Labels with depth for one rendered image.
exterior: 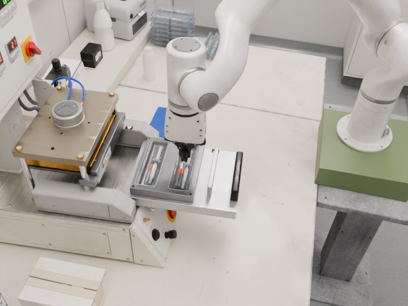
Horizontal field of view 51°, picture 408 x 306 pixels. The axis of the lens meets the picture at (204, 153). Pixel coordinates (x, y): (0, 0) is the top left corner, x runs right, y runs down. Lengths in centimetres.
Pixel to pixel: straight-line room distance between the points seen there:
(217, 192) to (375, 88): 60
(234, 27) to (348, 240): 127
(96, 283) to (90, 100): 48
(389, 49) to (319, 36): 233
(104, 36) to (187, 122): 105
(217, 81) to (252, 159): 72
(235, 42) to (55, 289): 73
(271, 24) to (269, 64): 159
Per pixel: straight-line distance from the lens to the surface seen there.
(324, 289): 216
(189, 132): 104
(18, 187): 127
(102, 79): 185
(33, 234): 129
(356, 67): 331
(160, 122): 167
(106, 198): 109
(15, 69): 117
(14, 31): 116
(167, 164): 117
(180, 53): 90
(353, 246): 199
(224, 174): 118
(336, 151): 153
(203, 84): 87
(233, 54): 88
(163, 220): 127
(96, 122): 113
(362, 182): 150
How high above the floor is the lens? 182
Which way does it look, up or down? 44 degrees down
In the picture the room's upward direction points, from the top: 3 degrees clockwise
